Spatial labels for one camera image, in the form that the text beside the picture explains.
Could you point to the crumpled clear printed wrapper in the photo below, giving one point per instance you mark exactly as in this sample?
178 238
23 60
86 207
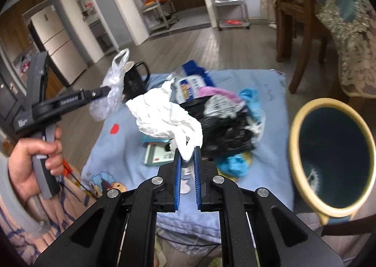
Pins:
223 107

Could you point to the person's patterned clothing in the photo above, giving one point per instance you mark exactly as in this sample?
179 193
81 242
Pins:
20 249

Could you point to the teal bin with yellow rim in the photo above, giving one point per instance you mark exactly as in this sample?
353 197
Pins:
332 152

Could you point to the blue and white package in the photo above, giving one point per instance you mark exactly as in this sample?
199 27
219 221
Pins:
191 84

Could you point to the person's left hand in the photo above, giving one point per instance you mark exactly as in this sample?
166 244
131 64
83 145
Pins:
26 161

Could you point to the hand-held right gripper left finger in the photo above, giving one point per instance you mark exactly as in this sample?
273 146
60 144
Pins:
177 173

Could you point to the white plastic bag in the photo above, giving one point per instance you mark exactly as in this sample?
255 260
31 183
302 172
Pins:
158 111

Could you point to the clear plastic bag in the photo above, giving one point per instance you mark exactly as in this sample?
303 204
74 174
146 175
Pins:
113 79

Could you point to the person's left forearm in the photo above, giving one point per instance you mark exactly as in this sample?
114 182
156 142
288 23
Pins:
20 202

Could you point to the pale green medicine box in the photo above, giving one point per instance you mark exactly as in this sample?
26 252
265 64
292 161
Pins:
158 155

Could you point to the black plastic bag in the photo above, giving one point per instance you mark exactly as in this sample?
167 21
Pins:
226 133

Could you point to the teal packet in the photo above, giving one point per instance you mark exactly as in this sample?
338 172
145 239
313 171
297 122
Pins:
152 139

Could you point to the blue cartoon printed blanket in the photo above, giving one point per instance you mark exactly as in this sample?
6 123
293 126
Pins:
117 143

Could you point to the light blue plastic bag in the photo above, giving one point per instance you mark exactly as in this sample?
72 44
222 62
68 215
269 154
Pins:
235 165
252 105

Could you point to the white refrigerator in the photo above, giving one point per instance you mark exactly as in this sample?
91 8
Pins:
55 40

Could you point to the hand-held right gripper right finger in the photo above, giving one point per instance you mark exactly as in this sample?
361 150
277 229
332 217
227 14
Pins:
197 173

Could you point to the wooden chair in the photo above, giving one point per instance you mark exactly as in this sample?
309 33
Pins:
295 14

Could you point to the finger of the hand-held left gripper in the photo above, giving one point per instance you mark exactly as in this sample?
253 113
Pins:
97 93

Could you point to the teal lace-trimmed tablecloth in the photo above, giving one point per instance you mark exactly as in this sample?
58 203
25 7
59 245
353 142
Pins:
349 29

